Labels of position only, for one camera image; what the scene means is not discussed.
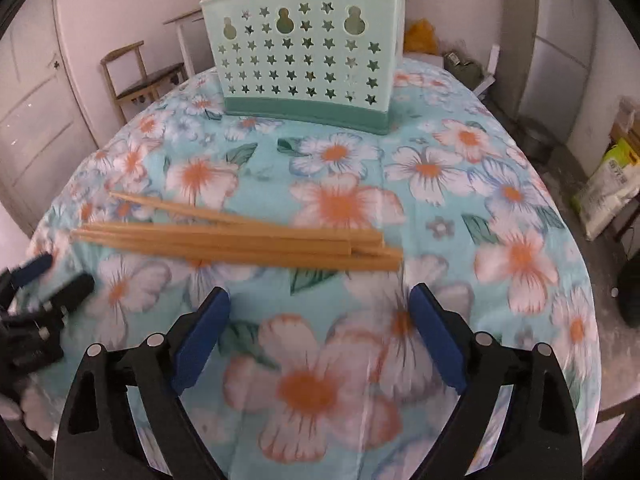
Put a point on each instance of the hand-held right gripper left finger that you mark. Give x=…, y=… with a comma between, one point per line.
x=197, y=345

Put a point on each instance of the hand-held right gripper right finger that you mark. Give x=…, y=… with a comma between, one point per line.
x=440, y=340

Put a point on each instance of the white side table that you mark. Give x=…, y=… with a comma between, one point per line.
x=187, y=35

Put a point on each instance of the white foam board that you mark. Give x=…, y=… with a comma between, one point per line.
x=489, y=70

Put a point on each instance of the wooden chair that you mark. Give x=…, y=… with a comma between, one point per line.
x=150, y=82

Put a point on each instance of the white door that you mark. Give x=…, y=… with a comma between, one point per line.
x=35, y=125

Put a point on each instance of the brown cardboard box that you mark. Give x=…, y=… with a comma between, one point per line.
x=625, y=120

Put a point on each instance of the metal pot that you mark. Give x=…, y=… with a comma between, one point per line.
x=536, y=140

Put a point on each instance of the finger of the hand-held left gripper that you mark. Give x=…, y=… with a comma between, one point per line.
x=30, y=269
x=67, y=292

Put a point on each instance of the yellow and white rice sack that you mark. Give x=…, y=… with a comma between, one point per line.
x=607, y=190

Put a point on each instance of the black round object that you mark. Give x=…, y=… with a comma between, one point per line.
x=629, y=292

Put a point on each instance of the green plastic utensil holder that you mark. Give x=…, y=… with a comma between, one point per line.
x=300, y=85

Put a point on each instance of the green sack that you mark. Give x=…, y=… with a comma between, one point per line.
x=462, y=67

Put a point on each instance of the yellow plastic bag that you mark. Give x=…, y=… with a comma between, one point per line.
x=421, y=37

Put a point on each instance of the floral tablecloth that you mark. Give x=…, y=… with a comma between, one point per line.
x=425, y=200

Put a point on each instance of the white refrigerator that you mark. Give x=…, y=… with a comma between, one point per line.
x=555, y=35

